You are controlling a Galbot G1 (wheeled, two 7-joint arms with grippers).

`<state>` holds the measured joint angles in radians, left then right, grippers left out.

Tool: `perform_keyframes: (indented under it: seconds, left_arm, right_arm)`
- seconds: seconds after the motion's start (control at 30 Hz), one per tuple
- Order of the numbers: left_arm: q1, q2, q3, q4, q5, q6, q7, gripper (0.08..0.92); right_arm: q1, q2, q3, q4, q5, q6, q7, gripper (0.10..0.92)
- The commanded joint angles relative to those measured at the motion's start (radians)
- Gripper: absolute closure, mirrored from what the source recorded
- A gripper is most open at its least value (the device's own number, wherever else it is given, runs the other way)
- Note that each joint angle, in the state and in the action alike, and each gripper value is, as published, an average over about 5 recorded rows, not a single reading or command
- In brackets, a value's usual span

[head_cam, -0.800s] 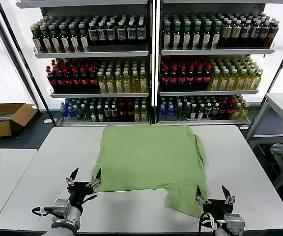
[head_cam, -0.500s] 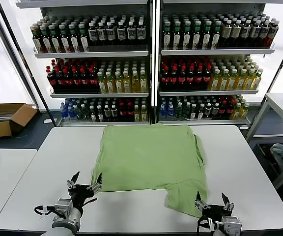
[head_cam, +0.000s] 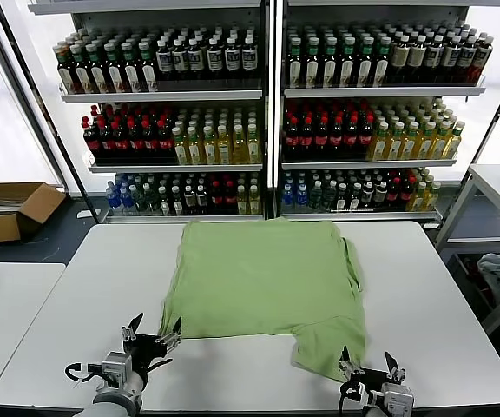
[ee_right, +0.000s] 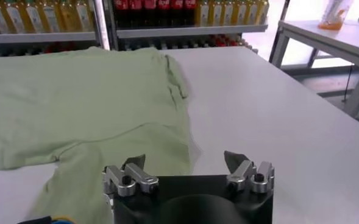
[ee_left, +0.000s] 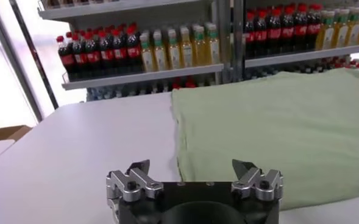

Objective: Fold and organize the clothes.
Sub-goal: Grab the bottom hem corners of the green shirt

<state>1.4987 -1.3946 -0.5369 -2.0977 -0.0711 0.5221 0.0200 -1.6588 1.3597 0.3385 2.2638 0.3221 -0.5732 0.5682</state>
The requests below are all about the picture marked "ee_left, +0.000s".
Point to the grey metal shelf rack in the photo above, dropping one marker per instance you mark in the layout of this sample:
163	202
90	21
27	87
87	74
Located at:
136	77
304	55

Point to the black slanted window pole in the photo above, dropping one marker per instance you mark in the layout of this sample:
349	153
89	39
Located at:
34	54

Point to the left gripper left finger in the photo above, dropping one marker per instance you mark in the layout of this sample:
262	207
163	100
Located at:
136	179

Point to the grey slanted window pole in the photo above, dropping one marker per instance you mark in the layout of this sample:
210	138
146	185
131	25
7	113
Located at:
14	61

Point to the cola bottle red cap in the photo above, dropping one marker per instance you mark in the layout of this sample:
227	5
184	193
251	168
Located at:
66	59
79	58
300	30
106	54
190	83
287	32
261	35
120	53
274	33
93	56
250	36
134	51
176	85
313	29

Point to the light green polo shirt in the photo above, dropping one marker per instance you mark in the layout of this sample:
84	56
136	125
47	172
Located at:
273	128

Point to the brown cardboard box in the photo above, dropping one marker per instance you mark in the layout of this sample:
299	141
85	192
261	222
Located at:
5	133

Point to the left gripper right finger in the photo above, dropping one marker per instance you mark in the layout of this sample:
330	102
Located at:
258	182

